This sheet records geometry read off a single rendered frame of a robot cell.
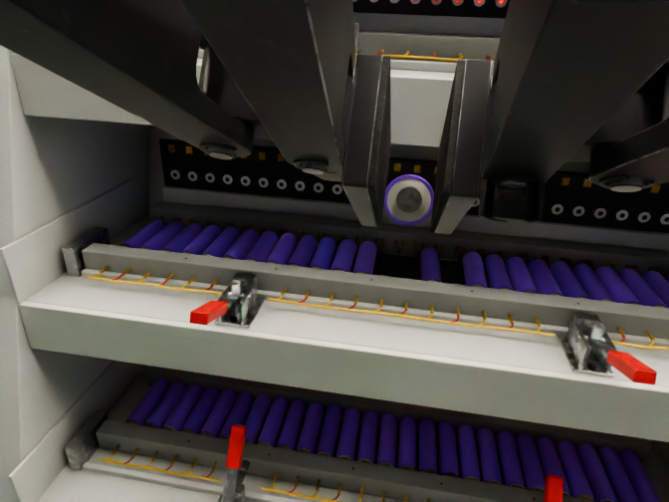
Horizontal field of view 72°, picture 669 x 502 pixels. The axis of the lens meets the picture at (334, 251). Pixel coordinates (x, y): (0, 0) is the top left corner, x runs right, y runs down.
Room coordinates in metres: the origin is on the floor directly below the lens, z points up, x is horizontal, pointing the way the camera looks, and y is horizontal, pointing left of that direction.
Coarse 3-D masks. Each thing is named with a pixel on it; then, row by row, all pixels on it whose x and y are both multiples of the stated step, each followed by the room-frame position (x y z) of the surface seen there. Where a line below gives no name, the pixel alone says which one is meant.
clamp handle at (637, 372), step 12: (588, 336) 0.32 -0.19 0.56; (600, 336) 0.32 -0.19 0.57; (600, 348) 0.30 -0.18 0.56; (612, 348) 0.30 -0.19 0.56; (612, 360) 0.28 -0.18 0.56; (624, 360) 0.27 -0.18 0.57; (636, 360) 0.27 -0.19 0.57; (624, 372) 0.26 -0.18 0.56; (636, 372) 0.25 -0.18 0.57; (648, 372) 0.25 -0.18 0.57
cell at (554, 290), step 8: (528, 264) 0.44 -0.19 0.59; (536, 264) 0.43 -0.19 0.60; (544, 264) 0.43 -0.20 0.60; (536, 272) 0.42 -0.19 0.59; (544, 272) 0.41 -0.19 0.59; (536, 280) 0.41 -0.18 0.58; (544, 280) 0.40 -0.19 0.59; (552, 280) 0.40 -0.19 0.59; (544, 288) 0.39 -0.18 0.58; (552, 288) 0.39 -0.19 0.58
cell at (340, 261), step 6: (342, 240) 0.46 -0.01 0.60; (348, 240) 0.46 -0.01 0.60; (342, 246) 0.45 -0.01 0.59; (348, 246) 0.45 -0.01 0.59; (354, 246) 0.46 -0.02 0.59; (336, 252) 0.44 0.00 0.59; (342, 252) 0.43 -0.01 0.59; (348, 252) 0.44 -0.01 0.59; (354, 252) 0.45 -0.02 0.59; (336, 258) 0.42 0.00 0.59; (342, 258) 0.42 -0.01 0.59; (348, 258) 0.43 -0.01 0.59; (336, 264) 0.41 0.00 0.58; (342, 264) 0.41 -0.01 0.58; (348, 264) 0.42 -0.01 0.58; (342, 270) 0.40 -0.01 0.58; (348, 270) 0.41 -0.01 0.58
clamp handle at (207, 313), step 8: (232, 288) 0.35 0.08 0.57; (240, 288) 0.35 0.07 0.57; (232, 296) 0.34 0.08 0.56; (240, 296) 0.35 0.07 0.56; (208, 304) 0.31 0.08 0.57; (216, 304) 0.31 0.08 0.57; (224, 304) 0.31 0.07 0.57; (232, 304) 0.33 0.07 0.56; (192, 312) 0.28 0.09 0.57; (200, 312) 0.28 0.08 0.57; (208, 312) 0.29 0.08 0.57; (216, 312) 0.30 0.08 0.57; (224, 312) 0.31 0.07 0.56; (192, 320) 0.28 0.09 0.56; (200, 320) 0.28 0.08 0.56; (208, 320) 0.28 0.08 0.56
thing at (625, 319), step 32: (96, 256) 0.40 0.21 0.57; (128, 256) 0.40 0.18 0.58; (160, 256) 0.40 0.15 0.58; (192, 256) 0.40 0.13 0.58; (288, 288) 0.38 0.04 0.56; (320, 288) 0.38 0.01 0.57; (352, 288) 0.37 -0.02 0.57; (384, 288) 0.37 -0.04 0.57; (416, 288) 0.37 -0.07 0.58; (448, 288) 0.37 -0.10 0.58; (480, 288) 0.37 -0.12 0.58; (512, 320) 0.35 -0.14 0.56; (544, 320) 0.36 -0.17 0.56; (608, 320) 0.35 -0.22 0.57; (640, 320) 0.34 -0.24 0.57
